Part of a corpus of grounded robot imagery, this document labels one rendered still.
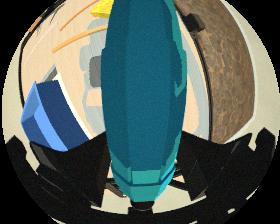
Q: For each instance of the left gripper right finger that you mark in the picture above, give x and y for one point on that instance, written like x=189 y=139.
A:
x=201 y=161

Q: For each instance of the yellow sponge block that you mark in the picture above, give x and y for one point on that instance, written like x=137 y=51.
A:
x=102 y=9

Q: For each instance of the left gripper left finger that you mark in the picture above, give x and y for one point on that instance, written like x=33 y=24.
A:
x=85 y=166

